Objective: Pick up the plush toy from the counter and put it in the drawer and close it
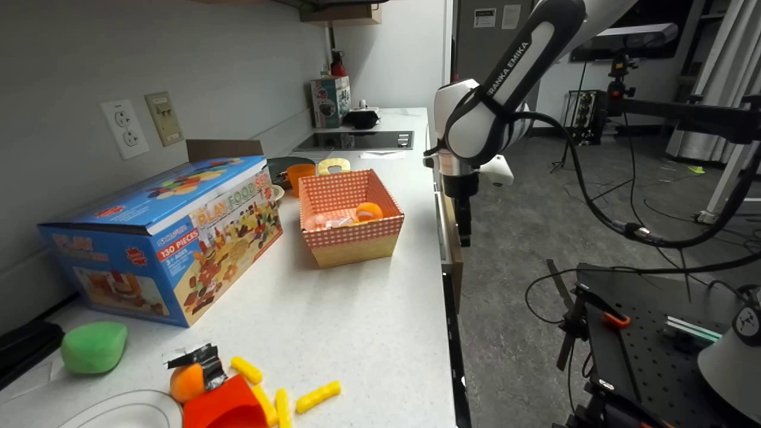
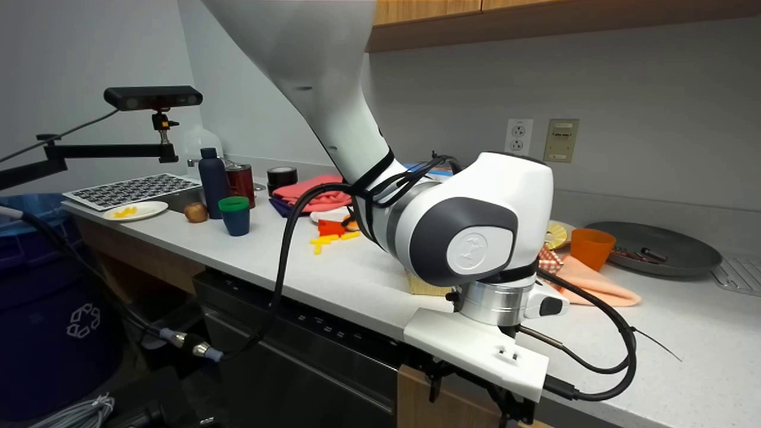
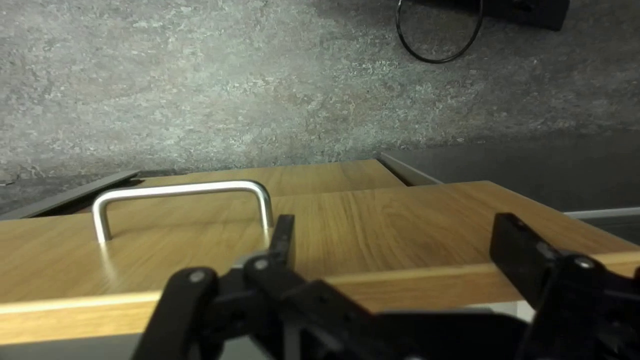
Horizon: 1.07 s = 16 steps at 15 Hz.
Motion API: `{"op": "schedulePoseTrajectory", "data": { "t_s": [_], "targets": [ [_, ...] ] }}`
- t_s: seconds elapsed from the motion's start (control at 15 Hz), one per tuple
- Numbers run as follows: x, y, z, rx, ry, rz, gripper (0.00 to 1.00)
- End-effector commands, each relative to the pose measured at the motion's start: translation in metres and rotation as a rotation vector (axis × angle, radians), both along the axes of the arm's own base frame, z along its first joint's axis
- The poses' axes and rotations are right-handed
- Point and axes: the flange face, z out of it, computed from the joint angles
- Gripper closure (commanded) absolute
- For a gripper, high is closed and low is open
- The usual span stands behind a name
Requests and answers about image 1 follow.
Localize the green toy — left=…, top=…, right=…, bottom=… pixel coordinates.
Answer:
left=60, top=319, right=130, bottom=378

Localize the orange toy ball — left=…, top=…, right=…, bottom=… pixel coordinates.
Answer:
left=351, top=199, right=388, bottom=223

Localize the black perforated breadboard plate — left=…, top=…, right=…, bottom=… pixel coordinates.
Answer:
left=576, top=264, right=761, bottom=428

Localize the small black appliance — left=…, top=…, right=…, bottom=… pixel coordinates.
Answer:
left=340, top=105, right=382, bottom=130

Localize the teal white tube bundle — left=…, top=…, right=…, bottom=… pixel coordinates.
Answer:
left=663, top=314, right=724, bottom=345

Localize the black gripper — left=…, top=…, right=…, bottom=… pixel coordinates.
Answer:
left=447, top=168, right=479, bottom=249

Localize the pink toy packet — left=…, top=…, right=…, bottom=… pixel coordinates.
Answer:
left=302, top=206, right=362, bottom=232

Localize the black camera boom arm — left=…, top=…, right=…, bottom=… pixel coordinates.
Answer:
left=603, top=54, right=761, bottom=147

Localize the black power strip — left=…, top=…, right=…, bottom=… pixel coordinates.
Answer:
left=563, top=88, right=603, bottom=145

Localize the black glass cooktop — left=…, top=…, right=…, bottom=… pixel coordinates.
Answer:
left=293, top=129, right=415, bottom=155

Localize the orange cup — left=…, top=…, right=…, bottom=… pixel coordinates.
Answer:
left=282, top=162, right=319, bottom=197

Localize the black round disc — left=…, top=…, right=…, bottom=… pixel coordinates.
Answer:
left=263, top=155, right=319, bottom=189

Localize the grey metal stand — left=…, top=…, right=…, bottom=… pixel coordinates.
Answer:
left=663, top=0, right=761, bottom=229

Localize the red bottle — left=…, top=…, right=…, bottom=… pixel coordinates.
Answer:
left=325, top=48, right=351, bottom=81

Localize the yellow tape roll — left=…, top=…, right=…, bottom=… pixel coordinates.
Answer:
left=313, top=155, right=353, bottom=178

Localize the white plate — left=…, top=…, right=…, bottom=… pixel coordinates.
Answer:
left=54, top=387, right=189, bottom=428

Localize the small printed carton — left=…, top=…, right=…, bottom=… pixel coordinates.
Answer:
left=307, top=73, right=353, bottom=130

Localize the beige wall switch plate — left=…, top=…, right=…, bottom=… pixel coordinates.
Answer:
left=142, top=88, right=185, bottom=150

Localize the wooden front kitchen drawer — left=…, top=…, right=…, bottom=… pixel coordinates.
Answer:
left=432, top=187, right=466, bottom=319

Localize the black stereo camera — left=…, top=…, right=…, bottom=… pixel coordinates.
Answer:
left=567, top=19, right=683, bottom=63

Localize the orange black white toy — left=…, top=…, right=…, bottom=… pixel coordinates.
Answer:
left=163, top=339, right=233, bottom=407

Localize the yellow toy fry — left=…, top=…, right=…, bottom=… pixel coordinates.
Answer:
left=249, top=382, right=280, bottom=428
left=271, top=386, right=298, bottom=428
left=227, top=354, right=267, bottom=387
left=293, top=378, right=344, bottom=415

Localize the white wall outlet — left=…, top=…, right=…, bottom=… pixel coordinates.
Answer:
left=97, top=94, right=151, bottom=162

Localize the red toy fries carton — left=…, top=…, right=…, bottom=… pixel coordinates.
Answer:
left=180, top=374, right=274, bottom=428

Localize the blue toy food box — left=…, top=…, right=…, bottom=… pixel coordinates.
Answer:
left=35, top=155, right=286, bottom=331

